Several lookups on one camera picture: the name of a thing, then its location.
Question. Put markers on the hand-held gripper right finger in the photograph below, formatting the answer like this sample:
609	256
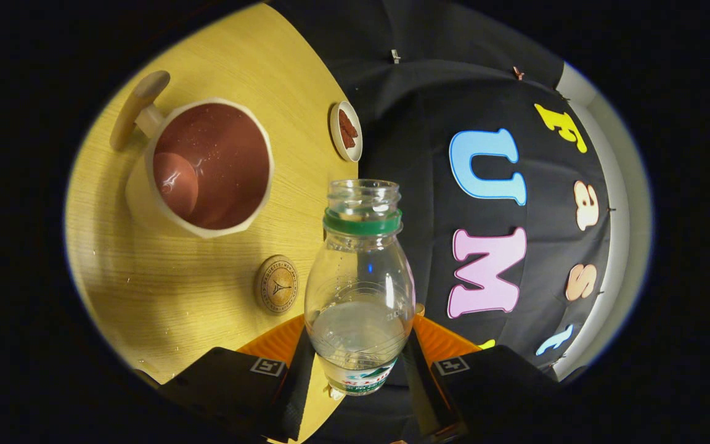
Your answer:
497	382

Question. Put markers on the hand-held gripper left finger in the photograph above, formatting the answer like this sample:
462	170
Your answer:
225	382

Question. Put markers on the round wooden coaster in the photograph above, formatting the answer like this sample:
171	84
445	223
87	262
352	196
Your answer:
276	285

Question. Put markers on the clear plastic juice bottle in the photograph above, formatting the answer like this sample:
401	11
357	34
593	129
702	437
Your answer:
358	296

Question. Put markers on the wooden table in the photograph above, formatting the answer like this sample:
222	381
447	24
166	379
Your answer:
145	277

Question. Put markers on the black backdrop cloth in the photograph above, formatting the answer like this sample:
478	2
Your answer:
416	123

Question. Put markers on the brown sausage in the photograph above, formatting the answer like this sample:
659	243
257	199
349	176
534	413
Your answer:
349	123
347	139

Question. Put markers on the small white plate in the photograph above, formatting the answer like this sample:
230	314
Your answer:
334	132

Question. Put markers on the orange clip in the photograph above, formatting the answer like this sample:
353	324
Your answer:
518	73

